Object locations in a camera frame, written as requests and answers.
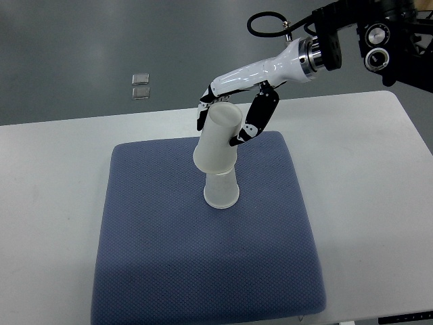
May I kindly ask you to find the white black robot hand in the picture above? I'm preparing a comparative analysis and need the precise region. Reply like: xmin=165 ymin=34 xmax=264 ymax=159
xmin=196 ymin=37 xmax=317 ymax=146

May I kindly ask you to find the white paper cup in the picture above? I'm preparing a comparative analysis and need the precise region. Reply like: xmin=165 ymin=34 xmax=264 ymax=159
xmin=204 ymin=168 xmax=240 ymax=209
xmin=193 ymin=102 xmax=242 ymax=174

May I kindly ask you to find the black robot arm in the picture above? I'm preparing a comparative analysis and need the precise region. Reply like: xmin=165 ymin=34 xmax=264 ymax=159
xmin=301 ymin=1 xmax=432 ymax=92

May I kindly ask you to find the white paper cup on mat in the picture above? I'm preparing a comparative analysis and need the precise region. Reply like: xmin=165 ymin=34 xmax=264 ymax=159
xmin=204 ymin=168 xmax=240 ymax=209

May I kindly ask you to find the upper silver floor plate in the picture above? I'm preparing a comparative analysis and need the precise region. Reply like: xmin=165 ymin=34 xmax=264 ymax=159
xmin=131 ymin=72 xmax=150 ymax=85

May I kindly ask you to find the blue quilted mat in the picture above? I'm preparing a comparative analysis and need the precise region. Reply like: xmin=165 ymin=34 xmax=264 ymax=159
xmin=91 ymin=131 xmax=326 ymax=324

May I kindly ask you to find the black table control panel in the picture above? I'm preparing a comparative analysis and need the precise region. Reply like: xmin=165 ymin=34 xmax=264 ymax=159
xmin=378 ymin=311 xmax=432 ymax=324

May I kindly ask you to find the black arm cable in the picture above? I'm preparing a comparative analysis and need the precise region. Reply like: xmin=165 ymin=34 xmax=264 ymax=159
xmin=246 ymin=12 xmax=322 ymax=41

